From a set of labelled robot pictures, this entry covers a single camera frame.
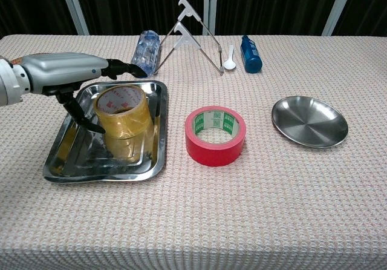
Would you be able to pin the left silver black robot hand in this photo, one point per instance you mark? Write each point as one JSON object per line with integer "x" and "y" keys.
{"x": 63, "y": 67}

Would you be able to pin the yellow transparent tape roll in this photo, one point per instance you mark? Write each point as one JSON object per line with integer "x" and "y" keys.
{"x": 127, "y": 121}

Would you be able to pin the red tape roll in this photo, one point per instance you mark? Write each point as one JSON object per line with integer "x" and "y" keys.
{"x": 211, "y": 152}

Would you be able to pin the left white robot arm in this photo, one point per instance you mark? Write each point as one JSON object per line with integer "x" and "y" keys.
{"x": 9, "y": 82}

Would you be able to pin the dark pleated curtain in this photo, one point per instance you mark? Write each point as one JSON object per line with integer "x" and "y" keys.
{"x": 30, "y": 6}
{"x": 272, "y": 6}
{"x": 369, "y": 6}
{"x": 136, "y": 3}

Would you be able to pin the clear plastic water bottle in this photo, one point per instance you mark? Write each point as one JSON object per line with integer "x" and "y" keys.
{"x": 146, "y": 52}

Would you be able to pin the rectangular steel tray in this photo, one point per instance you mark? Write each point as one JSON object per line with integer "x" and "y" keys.
{"x": 90, "y": 164}

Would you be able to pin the white plastic spoon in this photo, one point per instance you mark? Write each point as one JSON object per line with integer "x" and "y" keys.
{"x": 229, "y": 65}

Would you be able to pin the blue spray bottle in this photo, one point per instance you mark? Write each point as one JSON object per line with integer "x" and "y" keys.
{"x": 251, "y": 58}

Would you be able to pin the beige waffle tablecloth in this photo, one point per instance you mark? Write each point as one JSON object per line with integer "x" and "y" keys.
{"x": 193, "y": 215}

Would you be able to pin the round steel plate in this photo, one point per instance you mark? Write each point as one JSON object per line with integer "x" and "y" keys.
{"x": 310, "y": 123}

